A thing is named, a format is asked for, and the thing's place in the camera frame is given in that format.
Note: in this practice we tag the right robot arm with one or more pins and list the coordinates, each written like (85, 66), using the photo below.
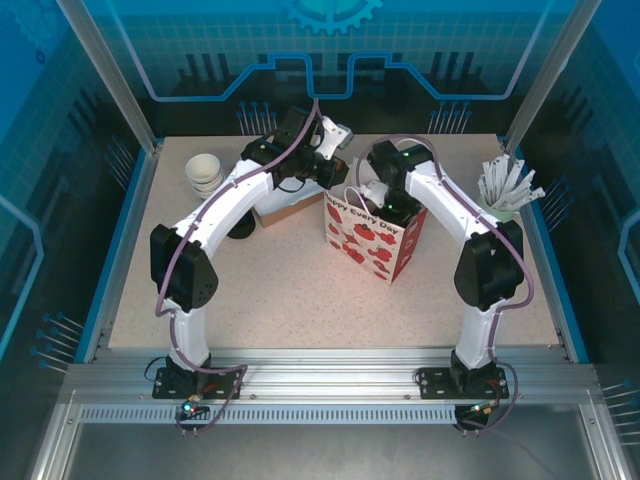
(450, 200)

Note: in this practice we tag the paper cup stack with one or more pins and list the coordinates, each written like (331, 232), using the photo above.
(202, 167)

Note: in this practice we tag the blue table side trim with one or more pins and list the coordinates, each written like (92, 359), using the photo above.
(542, 255)
(102, 290)

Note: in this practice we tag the white paper napkin stack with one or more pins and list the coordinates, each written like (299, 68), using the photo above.
(285, 200)

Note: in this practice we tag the brown cardboard box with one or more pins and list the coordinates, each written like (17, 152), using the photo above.
(280, 216)

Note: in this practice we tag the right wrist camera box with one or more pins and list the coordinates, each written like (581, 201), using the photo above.
(375, 192)

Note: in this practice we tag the red white paper gift bag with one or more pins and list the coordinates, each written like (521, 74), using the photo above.
(360, 240)

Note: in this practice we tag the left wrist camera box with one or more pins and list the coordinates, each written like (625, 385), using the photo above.
(335, 135)

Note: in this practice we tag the black cup lid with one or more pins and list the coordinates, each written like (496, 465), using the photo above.
(242, 231)

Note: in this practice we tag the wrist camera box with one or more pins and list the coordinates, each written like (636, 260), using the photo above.
(335, 135)
(375, 192)

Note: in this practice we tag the mint green straw holder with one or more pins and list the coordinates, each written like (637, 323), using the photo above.
(505, 212)

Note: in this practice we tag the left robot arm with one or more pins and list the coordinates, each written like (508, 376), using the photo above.
(225, 200)

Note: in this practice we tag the steel base plate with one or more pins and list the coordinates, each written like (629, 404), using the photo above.
(325, 450)

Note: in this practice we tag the aluminium frame post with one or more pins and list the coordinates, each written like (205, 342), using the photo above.
(107, 75)
(555, 70)

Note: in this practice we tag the small lit connector board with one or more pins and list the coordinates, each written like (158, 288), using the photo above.
(192, 407)
(484, 409)

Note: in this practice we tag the aluminium frame rail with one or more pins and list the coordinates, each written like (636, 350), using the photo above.
(325, 370)

